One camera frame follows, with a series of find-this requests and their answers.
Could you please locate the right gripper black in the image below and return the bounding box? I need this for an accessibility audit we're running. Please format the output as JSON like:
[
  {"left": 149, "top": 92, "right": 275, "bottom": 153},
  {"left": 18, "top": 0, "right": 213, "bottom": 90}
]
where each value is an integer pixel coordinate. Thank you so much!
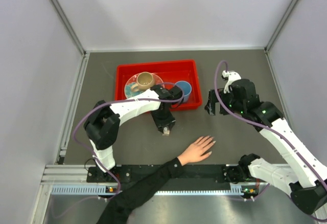
[{"left": 204, "top": 88, "right": 245, "bottom": 116}]

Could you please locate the nail polish bottle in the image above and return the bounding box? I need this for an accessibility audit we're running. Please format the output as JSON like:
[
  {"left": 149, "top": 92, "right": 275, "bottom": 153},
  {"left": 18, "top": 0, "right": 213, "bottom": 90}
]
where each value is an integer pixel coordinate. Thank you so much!
[{"left": 162, "top": 127, "right": 170, "bottom": 136}]

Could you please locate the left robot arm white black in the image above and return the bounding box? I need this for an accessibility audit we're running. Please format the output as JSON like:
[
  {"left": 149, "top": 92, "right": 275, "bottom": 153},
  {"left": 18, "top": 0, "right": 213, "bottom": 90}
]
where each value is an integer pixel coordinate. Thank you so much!
[{"left": 83, "top": 84, "right": 183, "bottom": 182}]

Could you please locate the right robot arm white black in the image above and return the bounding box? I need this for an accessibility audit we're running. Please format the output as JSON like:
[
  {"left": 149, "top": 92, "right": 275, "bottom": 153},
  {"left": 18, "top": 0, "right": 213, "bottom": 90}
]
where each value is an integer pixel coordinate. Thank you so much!
[{"left": 205, "top": 72, "right": 326, "bottom": 215}]

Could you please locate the black sleeved forearm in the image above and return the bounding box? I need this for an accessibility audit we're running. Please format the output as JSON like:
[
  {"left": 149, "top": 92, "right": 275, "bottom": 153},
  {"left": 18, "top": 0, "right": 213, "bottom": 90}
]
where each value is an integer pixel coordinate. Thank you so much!
[{"left": 97, "top": 158, "right": 184, "bottom": 224}]

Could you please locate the person's hand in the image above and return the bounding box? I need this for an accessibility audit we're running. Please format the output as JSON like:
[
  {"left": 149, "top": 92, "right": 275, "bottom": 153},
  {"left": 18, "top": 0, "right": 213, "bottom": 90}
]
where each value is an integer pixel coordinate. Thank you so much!
[{"left": 177, "top": 136, "right": 216, "bottom": 166}]

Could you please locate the blue plastic cup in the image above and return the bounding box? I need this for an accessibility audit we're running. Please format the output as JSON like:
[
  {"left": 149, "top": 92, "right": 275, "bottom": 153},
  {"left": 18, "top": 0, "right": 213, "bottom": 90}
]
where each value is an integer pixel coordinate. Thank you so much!
[{"left": 175, "top": 80, "right": 192, "bottom": 103}]

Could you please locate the beige ceramic mug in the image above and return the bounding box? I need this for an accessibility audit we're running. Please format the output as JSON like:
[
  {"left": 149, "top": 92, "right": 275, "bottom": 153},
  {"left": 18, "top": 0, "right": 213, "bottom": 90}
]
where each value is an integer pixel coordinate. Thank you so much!
[{"left": 131, "top": 72, "right": 155, "bottom": 92}]

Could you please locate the red plastic tray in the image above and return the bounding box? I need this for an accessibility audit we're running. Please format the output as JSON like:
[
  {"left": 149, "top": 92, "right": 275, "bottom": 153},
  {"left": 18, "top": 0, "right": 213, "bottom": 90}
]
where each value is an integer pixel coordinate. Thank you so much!
[{"left": 114, "top": 59, "right": 202, "bottom": 110}]

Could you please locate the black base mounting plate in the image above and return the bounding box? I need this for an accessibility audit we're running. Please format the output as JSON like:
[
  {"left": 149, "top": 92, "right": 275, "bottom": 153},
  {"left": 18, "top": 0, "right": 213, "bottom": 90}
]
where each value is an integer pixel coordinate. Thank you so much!
[{"left": 86, "top": 164, "right": 241, "bottom": 184}]

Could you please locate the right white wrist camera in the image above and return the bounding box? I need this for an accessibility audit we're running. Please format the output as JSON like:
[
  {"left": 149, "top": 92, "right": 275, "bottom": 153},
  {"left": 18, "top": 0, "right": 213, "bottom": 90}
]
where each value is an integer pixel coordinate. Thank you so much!
[{"left": 222, "top": 71, "right": 241, "bottom": 94}]

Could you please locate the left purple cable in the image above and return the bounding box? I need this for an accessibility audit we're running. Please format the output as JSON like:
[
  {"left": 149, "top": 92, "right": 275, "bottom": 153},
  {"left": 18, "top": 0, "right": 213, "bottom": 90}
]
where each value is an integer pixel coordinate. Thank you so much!
[{"left": 73, "top": 82, "right": 185, "bottom": 196}]

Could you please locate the purple cable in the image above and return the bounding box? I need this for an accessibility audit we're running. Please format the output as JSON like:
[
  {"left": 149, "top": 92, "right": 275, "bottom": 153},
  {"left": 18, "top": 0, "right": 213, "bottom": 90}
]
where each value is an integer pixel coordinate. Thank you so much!
[
  {"left": 214, "top": 60, "right": 327, "bottom": 222},
  {"left": 73, "top": 82, "right": 185, "bottom": 196}
]

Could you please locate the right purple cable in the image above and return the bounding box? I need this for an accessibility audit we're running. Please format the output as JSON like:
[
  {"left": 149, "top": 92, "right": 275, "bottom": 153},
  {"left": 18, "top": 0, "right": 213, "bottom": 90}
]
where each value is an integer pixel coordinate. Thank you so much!
[{"left": 214, "top": 60, "right": 327, "bottom": 222}]

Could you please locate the grey slotted cable duct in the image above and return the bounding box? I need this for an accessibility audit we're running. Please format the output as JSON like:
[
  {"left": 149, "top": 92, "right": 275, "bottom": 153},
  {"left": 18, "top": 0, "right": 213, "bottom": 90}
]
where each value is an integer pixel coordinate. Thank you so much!
[{"left": 51, "top": 185, "right": 259, "bottom": 197}]

